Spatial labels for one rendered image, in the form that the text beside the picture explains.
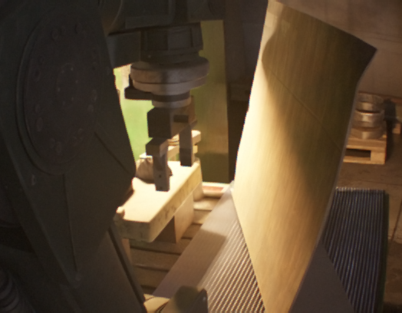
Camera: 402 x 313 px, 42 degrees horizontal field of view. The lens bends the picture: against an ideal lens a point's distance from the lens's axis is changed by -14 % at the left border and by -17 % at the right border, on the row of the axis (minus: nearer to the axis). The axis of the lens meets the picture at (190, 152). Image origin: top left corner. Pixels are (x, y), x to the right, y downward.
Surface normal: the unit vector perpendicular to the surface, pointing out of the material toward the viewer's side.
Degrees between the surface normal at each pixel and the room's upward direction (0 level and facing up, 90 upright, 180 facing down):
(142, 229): 90
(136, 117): 90
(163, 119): 90
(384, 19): 90
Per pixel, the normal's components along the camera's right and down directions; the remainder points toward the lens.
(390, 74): -0.44, 0.32
